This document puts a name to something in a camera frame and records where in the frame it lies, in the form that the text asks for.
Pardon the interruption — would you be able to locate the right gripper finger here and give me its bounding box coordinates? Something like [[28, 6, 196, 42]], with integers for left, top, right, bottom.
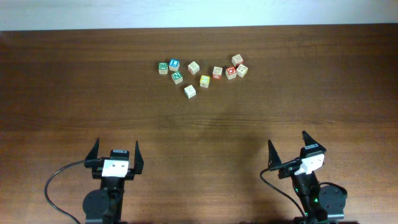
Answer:
[[267, 139, 282, 170], [302, 131, 317, 146]]

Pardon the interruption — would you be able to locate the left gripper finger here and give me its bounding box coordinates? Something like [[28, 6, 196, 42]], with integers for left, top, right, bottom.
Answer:
[[85, 138, 100, 161], [134, 141, 144, 174]]

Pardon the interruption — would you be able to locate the green edged plain block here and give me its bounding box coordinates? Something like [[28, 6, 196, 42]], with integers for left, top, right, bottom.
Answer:
[[184, 85, 196, 99]]

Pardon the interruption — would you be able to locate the beige engraved wooden block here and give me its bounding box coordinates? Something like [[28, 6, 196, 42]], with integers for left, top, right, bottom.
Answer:
[[236, 64, 248, 78]]

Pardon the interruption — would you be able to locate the yellow framed wooden block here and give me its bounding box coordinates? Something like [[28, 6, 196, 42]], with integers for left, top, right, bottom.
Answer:
[[200, 75, 210, 88]]

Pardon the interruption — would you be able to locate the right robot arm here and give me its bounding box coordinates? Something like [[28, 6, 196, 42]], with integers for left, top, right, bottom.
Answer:
[[261, 131, 348, 223]]

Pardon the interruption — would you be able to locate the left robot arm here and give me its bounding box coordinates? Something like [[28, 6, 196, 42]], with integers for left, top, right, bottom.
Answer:
[[83, 139, 144, 224]]

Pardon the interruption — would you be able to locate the green N letter block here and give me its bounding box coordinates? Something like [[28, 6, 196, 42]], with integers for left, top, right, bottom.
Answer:
[[171, 71, 183, 85]]

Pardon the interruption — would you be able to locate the green R letter block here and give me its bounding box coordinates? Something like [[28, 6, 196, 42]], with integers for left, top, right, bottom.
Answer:
[[158, 62, 169, 75]]

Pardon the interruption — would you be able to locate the red O letter block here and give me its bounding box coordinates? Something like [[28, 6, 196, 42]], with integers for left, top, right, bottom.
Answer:
[[226, 67, 237, 80]]

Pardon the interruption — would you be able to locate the blue L letter block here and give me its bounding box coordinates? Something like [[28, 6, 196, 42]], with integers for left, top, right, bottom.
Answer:
[[169, 58, 180, 72]]

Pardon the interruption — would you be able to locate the red snail picture block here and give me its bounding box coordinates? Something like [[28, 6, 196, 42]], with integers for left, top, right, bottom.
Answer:
[[212, 67, 223, 80]]

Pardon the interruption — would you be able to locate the red edged far block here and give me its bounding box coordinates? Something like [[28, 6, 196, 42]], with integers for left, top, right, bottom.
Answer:
[[231, 54, 244, 68]]

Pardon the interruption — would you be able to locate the number 2 wooden block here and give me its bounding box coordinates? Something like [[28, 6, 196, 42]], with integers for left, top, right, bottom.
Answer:
[[188, 61, 200, 75]]

